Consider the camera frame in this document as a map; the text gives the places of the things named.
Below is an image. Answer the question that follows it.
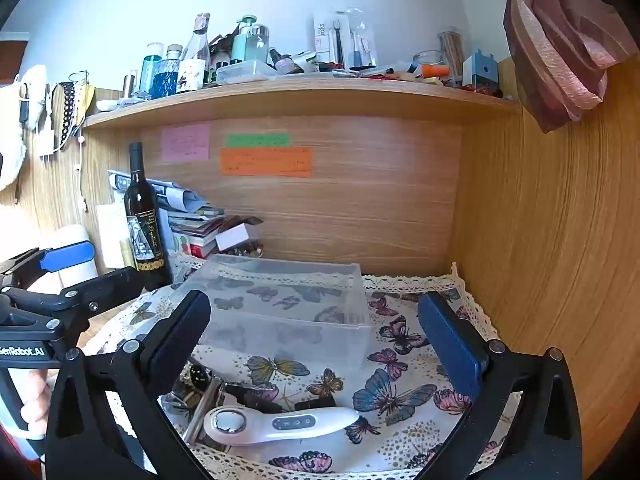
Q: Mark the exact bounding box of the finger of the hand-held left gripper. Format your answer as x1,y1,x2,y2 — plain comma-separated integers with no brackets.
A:
0,266,147,318
0,241,96,288

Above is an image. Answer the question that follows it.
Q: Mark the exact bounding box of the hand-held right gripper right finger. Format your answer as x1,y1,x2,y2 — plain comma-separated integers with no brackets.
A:
417,291,587,480

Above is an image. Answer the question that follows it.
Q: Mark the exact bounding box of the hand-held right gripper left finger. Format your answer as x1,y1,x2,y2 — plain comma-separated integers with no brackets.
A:
45,289,216,480

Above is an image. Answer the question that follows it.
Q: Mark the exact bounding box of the clear plastic organizer box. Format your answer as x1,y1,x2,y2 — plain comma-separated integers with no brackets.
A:
169,253,374,374

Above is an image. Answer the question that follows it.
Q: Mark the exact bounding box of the white handheld facial massager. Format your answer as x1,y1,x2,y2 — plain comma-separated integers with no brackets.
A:
204,405,361,447

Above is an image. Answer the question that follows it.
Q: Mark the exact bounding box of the person's left hand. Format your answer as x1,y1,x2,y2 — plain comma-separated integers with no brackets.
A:
20,367,55,427

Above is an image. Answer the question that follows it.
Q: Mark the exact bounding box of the white paper roll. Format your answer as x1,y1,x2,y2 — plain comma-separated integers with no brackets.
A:
52,224,103,288

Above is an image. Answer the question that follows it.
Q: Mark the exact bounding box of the metal wristwatch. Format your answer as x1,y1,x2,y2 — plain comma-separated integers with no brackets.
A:
181,364,213,390

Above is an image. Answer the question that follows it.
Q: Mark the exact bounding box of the cream paper sheet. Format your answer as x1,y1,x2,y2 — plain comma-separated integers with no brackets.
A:
96,204,127,269

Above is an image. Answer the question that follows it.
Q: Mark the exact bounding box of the dark wine bottle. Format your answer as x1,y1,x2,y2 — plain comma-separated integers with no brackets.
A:
122,142,174,291

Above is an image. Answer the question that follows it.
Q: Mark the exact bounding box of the butterfly print tablecloth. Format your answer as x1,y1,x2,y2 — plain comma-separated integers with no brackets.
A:
80,249,523,480

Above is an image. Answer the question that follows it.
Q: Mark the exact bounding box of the black flat object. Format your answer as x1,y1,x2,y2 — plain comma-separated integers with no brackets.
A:
222,382,286,413

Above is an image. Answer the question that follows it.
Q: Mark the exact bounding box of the folded newspaper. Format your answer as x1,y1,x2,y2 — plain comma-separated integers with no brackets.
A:
107,169,212,212

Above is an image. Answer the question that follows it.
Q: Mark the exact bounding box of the stack of books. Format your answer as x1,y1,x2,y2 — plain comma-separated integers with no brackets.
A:
167,205,265,261

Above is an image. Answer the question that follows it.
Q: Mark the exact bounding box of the small white box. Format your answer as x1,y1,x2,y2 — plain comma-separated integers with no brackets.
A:
215,223,249,252

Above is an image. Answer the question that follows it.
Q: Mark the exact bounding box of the black and white lace band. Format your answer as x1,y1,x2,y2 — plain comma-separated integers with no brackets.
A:
51,71,96,152

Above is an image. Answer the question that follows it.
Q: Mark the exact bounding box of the white fluffy cloth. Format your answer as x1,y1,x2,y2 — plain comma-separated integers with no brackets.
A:
0,64,52,192

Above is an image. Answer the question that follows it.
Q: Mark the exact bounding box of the pink sticky note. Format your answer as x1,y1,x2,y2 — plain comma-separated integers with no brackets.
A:
160,123,211,163

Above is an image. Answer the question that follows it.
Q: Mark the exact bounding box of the orange sticky note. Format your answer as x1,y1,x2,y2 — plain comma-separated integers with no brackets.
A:
220,147,314,178

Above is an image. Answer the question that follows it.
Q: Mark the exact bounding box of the green sticky note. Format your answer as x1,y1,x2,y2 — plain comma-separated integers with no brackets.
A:
225,133,291,149

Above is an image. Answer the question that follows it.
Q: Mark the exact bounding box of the blue patterned bottle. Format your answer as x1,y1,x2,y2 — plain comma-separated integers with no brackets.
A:
150,44,184,100

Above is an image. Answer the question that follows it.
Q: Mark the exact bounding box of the teal liquid bottle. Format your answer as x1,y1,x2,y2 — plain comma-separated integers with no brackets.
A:
139,42,163,99

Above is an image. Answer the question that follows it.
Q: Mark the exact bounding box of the clear glass bottle white label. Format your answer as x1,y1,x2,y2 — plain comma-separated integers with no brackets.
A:
178,12,211,94

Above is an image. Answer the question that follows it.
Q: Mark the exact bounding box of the clear lidded plastic container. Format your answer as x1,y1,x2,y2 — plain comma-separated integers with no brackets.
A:
215,59,280,86

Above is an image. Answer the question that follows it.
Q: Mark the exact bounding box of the wooden shelf board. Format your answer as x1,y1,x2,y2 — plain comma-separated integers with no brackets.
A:
81,72,524,129

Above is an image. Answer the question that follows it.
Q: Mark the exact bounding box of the green pump bottle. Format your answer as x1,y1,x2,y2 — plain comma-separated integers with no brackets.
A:
232,15,271,64

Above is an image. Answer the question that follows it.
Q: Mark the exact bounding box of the small dark glass bottle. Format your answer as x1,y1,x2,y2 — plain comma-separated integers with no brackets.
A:
268,48,302,75

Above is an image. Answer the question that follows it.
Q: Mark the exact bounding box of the blue and white box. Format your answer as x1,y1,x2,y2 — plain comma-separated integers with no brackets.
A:
462,49,501,89

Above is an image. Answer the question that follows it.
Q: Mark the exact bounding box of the short glass jar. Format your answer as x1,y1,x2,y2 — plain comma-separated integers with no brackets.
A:
413,50,447,79

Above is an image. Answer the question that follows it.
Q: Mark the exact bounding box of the tall jar of sticks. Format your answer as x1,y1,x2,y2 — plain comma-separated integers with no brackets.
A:
437,27,466,86

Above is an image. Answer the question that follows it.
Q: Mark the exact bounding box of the pink brown curtain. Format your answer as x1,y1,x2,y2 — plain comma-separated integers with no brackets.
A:
442,0,640,134

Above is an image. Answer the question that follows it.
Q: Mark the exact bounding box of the packaged toothbrush set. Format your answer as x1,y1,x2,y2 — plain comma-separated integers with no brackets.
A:
313,7,379,69

